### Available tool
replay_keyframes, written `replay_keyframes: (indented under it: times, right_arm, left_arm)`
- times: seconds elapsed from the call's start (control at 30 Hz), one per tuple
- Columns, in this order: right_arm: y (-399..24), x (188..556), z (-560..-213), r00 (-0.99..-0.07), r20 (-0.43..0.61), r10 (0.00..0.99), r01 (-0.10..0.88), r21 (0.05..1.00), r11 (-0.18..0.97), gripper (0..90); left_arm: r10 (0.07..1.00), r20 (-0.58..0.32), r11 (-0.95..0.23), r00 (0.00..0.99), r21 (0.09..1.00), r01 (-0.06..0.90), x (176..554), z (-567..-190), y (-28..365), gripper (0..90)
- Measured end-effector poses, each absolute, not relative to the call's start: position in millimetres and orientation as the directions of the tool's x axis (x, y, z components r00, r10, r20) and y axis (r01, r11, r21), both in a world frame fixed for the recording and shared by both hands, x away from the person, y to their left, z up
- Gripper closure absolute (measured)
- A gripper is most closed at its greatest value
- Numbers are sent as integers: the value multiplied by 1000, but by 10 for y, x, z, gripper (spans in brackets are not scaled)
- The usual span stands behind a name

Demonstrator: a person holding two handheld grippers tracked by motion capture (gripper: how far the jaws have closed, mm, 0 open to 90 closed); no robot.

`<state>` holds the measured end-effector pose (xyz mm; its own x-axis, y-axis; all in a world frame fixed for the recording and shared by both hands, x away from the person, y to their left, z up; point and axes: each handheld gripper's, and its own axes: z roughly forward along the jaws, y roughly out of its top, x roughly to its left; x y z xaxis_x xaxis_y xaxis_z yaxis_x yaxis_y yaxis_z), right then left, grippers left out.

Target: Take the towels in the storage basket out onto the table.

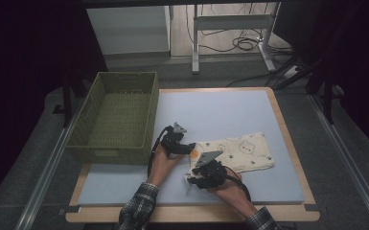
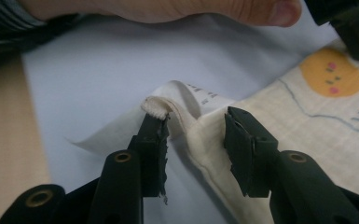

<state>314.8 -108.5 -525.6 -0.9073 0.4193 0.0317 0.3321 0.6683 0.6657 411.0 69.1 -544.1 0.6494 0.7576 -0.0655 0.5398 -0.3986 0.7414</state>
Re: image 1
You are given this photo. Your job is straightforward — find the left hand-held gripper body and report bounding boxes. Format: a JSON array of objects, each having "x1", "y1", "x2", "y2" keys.
[{"x1": 159, "y1": 122, "x2": 189, "y2": 158}]

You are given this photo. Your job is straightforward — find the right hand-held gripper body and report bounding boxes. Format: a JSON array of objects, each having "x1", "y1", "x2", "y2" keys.
[{"x1": 189, "y1": 149, "x2": 228, "y2": 190}]

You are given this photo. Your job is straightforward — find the cream printed knit garment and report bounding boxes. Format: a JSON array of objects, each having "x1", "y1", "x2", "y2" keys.
[{"x1": 185, "y1": 131, "x2": 276, "y2": 186}]

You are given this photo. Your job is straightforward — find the person's left hand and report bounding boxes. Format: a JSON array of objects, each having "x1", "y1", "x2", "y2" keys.
[{"x1": 147, "y1": 144, "x2": 184, "y2": 188}]

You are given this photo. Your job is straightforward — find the person's right hand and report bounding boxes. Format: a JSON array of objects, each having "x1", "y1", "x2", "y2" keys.
[{"x1": 206, "y1": 168, "x2": 259, "y2": 219}]

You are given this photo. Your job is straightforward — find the light blue foam mat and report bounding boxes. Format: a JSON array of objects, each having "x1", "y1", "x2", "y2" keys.
[{"x1": 77, "y1": 89, "x2": 306, "y2": 207}]

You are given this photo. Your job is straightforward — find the green woven plastic basket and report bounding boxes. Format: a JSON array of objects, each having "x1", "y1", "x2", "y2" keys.
[{"x1": 64, "y1": 71, "x2": 160, "y2": 167}]

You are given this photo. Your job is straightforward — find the black metal stand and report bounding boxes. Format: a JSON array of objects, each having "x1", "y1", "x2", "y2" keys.
[
  {"x1": 305, "y1": 56, "x2": 345, "y2": 127},
  {"x1": 53, "y1": 72, "x2": 77, "y2": 128}
]

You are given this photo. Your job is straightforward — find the white cabinet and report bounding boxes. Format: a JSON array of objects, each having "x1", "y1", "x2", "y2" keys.
[{"x1": 85, "y1": 5, "x2": 172, "y2": 60}]

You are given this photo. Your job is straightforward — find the white power strip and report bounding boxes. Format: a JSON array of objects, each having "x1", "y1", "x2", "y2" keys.
[{"x1": 282, "y1": 64, "x2": 303, "y2": 81}]

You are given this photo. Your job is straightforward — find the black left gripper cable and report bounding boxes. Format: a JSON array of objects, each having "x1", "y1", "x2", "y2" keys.
[{"x1": 147, "y1": 126, "x2": 174, "y2": 177}]

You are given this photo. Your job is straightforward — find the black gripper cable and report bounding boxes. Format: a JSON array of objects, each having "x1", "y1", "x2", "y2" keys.
[
  {"x1": 222, "y1": 165, "x2": 253, "y2": 203},
  {"x1": 147, "y1": 126, "x2": 174, "y2": 177}
]

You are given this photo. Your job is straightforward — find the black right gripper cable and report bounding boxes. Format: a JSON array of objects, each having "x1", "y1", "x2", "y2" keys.
[{"x1": 222, "y1": 165, "x2": 253, "y2": 203}]

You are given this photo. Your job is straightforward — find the black floor cables bundle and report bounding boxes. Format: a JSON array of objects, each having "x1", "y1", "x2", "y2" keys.
[{"x1": 185, "y1": 3, "x2": 294, "y2": 55}]

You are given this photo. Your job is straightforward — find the white metal desk frame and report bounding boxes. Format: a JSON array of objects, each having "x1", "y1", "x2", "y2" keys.
[{"x1": 191, "y1": 2, "x2": 282, "y2": 76}]

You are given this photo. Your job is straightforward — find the grey metal floor rail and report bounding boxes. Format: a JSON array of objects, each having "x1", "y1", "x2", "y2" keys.
[
  {"x1": 307, "y1": 93, "x2": 369, "y2": 230},
  {"x1": 13, "y1": 97, "x2": 87, "y2": 230}
]

